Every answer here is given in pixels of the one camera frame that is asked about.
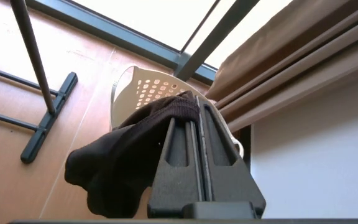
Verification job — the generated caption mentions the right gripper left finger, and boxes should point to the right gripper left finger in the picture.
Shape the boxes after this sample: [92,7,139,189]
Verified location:
[147,117,205,218]

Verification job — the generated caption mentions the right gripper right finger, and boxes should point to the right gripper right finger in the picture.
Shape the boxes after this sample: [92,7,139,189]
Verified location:
[196,95,267,218]

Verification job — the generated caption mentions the black garment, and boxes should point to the black garment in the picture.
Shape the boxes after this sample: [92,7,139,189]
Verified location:
[63,90,201,219]

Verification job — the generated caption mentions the white laundry basket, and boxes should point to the white laundry basket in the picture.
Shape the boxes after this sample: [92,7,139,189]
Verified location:
[109,65,245,159]

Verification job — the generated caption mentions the black clothes rack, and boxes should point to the black clothes rack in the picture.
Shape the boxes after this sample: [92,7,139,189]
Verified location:
[0,0,79,165]

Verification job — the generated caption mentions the brown curtain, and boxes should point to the brown curtain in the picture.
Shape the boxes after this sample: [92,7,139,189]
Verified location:
[204,0,358,133]

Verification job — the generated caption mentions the window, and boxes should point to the window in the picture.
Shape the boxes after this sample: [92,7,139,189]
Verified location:
[26,0,293,85]

